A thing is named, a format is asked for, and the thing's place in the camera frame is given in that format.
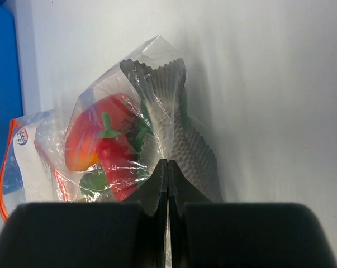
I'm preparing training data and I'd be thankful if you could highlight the blue plastic bin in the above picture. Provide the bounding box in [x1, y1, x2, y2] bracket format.
[0, 1, 22, 168]

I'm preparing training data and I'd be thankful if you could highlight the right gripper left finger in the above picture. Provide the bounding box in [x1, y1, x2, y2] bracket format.
[0, 160, 168, 267]

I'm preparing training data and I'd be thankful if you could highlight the green fake lettuce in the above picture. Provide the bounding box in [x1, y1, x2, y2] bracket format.
[79, 93, 190, 202]

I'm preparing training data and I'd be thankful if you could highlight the grey fake fish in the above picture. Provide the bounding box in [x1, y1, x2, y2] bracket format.
[120, 58, 223, 202]

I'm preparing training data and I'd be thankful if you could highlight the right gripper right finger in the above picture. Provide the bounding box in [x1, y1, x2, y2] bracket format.
[168, 161, 337, 267]

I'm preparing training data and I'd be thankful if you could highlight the clear zip top bag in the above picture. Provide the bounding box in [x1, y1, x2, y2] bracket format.
[0, 36, 222, 221]

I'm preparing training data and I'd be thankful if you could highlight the red fake chili pepper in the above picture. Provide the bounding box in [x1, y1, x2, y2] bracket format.
[96, 112, 141, 202]

